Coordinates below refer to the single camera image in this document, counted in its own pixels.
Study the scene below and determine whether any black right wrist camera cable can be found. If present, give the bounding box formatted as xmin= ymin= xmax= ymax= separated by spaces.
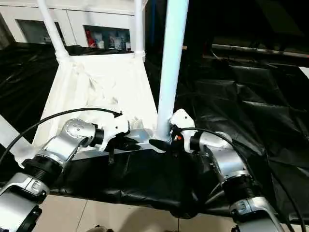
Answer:
xmin=172 ymin=125 xmax=305 ymax=232

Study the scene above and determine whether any black box with yellow label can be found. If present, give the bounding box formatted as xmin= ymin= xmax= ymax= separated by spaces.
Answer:
xmin=143 ymin=0 xmax=213 ymax=58

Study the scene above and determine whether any dark metal rail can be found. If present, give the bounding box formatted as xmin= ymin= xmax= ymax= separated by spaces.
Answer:
xmin=211 ymin=43 xmax=309 ymax=58

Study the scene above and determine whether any grey curtain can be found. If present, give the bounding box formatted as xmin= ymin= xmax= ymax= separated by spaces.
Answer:
xmin=0 ymin=13 xmax=14 ymax=49

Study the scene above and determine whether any white flat board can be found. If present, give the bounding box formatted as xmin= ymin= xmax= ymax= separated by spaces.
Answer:
xmin=298 ymin=65 xmax=309 ymax=79

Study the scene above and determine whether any white glass-door cabinet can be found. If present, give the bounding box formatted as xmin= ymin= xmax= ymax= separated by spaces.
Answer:
xmin=0 ymin=0 xmax=145 ymax=50

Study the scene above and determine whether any red package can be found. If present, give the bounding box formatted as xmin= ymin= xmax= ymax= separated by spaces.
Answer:
xmin=85 ymin=30 xmax=95 ymax=48

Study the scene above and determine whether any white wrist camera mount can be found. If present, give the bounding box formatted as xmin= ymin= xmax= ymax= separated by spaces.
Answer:
xmin=100 ymin=113 xmax=131 ymax=152
xmin=169 ymin=108 xmax=196 ymax=153

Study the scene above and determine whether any white plastic table leg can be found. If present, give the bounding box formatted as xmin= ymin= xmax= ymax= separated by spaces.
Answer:
xmin=133 ymin=0 xmax=146 ymax=61
xmin=0 ymin=115 xmax=34 ymax=167
xmin=155 ymin=0 xmax=189 ymax=144
xmin=36 ymin=0 xmax=70 ymax=64

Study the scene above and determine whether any black left robot foot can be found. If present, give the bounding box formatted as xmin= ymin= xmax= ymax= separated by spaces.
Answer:
xmin=88 ymin=224 xmax=114 ymax=232

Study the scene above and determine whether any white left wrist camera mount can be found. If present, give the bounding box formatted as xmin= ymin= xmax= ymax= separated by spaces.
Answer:
xmin=100 ymin=113 xmax=131 ymax=152

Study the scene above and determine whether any black work mat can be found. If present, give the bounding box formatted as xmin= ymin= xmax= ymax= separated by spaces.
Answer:
xmin=0 ymin=43 xmax=309 ymax=219

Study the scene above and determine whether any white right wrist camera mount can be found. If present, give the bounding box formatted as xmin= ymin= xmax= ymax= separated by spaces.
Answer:
xmin=169 ymin=108 xmax=196 ymax=153

